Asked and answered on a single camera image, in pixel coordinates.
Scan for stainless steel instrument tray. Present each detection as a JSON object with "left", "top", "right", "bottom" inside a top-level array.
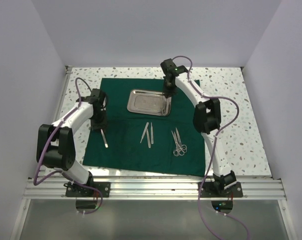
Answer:
[{"left": 127, "top": 89, "right": 172, "bottom": 117}]

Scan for steel scalpel handle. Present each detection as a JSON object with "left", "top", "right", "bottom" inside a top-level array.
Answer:
[
  {"left": 139, "top": 122, "right": 152, "bottom": 149},
  {"left": 150, "top": 122, "right": 154, "bottom": 145}
]

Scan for dark green surgical cloth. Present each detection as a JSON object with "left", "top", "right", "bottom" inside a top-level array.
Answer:
[{"left": 83, "top": 78, "right": 206, "bottom": 177}]

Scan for steel forceps with ring handles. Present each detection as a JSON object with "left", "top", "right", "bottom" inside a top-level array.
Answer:
[{"left": 171, "top": 130, "right": 185, "bottom": 157}]

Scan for steel surgical scissors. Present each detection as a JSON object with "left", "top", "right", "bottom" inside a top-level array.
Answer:
[{"left": 175, "top": 128, "right": 187, "bottom": 154}]

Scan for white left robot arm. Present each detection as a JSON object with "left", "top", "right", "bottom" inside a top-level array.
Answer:
[{"left": 33, "top": 88, "right": 108, "bottom": 197}]

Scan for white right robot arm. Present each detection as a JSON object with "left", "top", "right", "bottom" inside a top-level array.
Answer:
[{"left": 160, "top": 58, "right": 240, "bottom": 197}]

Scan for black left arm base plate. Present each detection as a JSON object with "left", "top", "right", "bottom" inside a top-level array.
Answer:
[{"left": 63, "top": 181, "right": 111, "bottom": 198}]

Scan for aluminium extrusion rail frame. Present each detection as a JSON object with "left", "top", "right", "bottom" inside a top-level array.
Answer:
[{"left": 11, "top": 67, "right": 297, "bottom": 240}]

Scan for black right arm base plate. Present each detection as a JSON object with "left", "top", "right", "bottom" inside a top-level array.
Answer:
[{"left": 197, "top": 173, "right": 244, "bottom": 198}]

